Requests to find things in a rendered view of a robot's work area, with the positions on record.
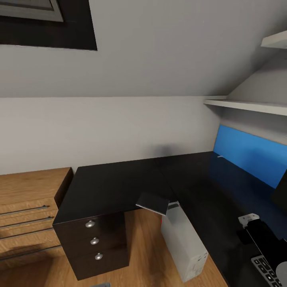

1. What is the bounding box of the keyboard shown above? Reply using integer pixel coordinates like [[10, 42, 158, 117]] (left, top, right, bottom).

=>
[[251, 255, 283, 287]]

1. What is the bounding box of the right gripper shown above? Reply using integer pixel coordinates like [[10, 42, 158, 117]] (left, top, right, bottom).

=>
[[236, 227, 255, 245]]

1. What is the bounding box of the notebook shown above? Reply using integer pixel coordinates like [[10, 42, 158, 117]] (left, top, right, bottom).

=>
[[136, 192, 169, 216]]

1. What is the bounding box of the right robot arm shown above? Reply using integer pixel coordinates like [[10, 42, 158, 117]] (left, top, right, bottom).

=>
[[236, 213, 287, 287]]

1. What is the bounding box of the monitor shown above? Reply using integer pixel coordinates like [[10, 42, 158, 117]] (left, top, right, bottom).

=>
[[270, 170, 287, 211]]

